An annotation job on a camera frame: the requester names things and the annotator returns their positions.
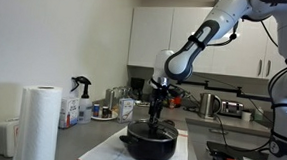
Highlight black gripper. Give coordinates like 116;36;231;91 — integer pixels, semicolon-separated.
147;84;168;132

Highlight red moka pot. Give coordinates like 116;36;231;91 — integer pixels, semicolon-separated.
167;94;184;110

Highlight black cooking pot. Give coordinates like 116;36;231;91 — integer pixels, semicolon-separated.
117;120;180;160

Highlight small flat dish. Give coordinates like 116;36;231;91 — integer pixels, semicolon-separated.
134;101;152;108

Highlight white carton with grey print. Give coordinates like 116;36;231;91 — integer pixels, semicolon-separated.
117;97;135;124

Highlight black coffee machine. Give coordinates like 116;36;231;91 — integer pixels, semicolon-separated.
128;76;146;101

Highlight metal utensil rack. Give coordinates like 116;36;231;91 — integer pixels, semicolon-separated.
114;85;133;101

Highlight tall metal canister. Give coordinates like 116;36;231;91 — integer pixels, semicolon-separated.
104;88;117;111

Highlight small dark jar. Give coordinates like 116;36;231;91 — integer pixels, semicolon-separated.
101;106;111;119

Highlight white cloth with red stripes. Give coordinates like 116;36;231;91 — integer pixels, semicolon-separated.
67;122;191;160

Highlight steel electric kettle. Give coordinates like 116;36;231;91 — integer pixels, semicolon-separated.
197;91;223;121

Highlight white plate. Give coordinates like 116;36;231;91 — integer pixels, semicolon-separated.
90;110;119;123

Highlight small jar with blue label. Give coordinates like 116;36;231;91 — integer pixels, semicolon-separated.
92;103;101;118

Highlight spray bottle with black trigger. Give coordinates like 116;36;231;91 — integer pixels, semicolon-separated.
68;75;95;126

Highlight silver toaster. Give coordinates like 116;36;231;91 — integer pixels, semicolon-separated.
218;100;245;118

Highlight white cabinet door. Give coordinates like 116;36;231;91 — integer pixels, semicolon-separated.
167;5;219;74
263;16;287;80
127;5;175;71
202;13;271;79

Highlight white carton with red print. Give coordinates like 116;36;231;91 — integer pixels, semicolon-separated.
58;96;80;131

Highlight white cup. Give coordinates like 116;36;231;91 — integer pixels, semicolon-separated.
240;110;253;123

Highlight small pale bottle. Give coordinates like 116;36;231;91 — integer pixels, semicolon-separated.
253;106;265;123

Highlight white paper towel roll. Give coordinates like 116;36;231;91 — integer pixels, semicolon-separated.
12;83;64;160

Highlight white plastic container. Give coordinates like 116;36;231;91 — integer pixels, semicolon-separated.
0;115;20;159

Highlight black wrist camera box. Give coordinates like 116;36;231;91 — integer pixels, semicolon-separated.
166;84;188;101

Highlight metal drawer handle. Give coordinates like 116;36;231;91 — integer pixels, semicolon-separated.
208;128;230;135

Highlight black power cable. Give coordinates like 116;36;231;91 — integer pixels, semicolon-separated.
211;113;273;152

